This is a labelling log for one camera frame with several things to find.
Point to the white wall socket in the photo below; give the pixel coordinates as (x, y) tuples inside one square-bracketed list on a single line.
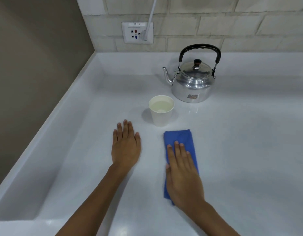
[(130, 33)]

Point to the white paper cup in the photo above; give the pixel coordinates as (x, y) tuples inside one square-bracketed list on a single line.
[(161, 117)]

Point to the person's right hand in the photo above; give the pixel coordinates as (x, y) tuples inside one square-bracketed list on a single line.
[(184, 181)]

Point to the person's left middle finger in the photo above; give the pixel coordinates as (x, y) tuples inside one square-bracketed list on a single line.
[(125, 129)]

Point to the person's left hand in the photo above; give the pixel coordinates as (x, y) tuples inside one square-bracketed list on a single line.
[(124, 149)]

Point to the person's left forearm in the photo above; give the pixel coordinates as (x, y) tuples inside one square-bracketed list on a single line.
[(97, 201)]

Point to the person's right thumb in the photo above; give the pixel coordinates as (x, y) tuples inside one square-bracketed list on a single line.
[(168, 171)]

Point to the silver kettle lid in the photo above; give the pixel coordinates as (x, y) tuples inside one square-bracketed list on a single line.
[(195, 70)]

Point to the silver metal kettle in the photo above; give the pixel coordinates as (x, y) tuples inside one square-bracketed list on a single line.
[(192, 88)]

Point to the blue cloth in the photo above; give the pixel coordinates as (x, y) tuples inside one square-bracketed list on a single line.
[(181, 136)]

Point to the person's right forearm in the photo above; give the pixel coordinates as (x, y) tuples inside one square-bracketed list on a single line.
[(210, 221)]

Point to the person's right little finger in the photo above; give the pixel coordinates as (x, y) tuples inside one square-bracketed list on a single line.
[(189, 160)]

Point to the person's left little finger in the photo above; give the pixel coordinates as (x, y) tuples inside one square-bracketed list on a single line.
[(115, 137)]

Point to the person's left thumb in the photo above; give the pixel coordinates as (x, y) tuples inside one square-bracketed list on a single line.
[(137, 141)]

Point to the person's right middle finger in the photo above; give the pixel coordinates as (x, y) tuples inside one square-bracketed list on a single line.
[(177, 151)]

